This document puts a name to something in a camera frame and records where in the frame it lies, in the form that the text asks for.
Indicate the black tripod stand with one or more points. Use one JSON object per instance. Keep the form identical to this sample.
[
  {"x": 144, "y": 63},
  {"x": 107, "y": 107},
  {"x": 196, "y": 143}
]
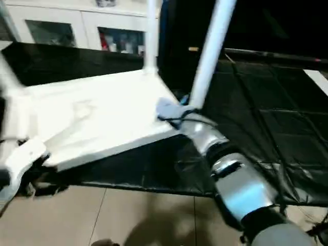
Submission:
[{"x": 319, "y": 228}]

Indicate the red labelled package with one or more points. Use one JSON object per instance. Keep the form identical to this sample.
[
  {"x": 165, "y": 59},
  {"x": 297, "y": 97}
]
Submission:
[{"x": 103, "y": 41}]

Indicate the black metal rail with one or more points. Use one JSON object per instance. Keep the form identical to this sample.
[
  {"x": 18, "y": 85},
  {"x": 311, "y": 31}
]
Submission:
[{"x": 276, "y": 54}]

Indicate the black work mat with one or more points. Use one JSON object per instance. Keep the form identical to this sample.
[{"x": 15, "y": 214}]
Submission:
[{"x": 256, "y": 115}]

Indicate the small tan label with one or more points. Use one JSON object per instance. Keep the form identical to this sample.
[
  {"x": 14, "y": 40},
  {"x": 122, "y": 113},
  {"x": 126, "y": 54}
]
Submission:
[{"x": 193, "y": 48}]

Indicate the white plastic table leg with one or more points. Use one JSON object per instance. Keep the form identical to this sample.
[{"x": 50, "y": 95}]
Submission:
[
  {"x": 151, "y": 36},
  {"x": 9, "y": 74},
  {"x": 212, "y": 51}
]

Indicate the white glass-door cabinet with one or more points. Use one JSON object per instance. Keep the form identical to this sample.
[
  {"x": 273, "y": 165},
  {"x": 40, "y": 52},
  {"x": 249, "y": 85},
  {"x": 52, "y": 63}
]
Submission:
[{"x": 77, "y": 23}]

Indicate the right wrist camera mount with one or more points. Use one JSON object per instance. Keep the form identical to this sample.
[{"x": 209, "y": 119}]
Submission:
[{"x": 169, "y": 110}]

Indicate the white plastic table top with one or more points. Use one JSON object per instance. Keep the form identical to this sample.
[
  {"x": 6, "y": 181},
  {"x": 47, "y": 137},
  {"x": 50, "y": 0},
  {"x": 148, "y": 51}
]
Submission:
[{"x": 89, "y": 110}]

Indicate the white flat strip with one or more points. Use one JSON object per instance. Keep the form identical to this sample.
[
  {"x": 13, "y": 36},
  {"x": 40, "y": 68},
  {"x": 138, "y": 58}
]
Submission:
[{"x": 317, "y": 79}]

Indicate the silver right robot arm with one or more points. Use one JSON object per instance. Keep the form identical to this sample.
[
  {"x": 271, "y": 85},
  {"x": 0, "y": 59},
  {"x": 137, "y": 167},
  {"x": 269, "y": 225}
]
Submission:
[{"x": 235, "y": 179}]

